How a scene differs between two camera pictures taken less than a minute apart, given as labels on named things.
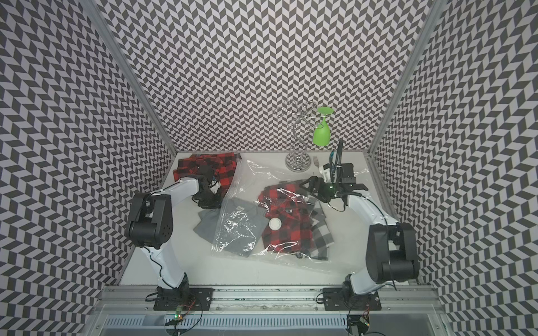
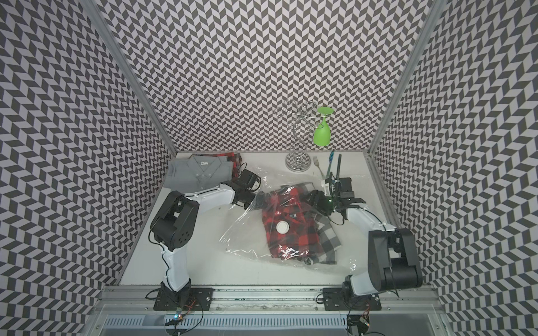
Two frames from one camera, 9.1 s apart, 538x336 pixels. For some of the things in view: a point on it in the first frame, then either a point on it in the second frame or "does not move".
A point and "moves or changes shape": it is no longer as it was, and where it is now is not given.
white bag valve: (274, 224) → (282, 227)
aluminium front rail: (269, 299) does not move
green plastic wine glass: (321, 132) does not move
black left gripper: (216, 205) → (246, 206)
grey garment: (235, 227) → (197, 173)
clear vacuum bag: (273, 214) moves or changes shape
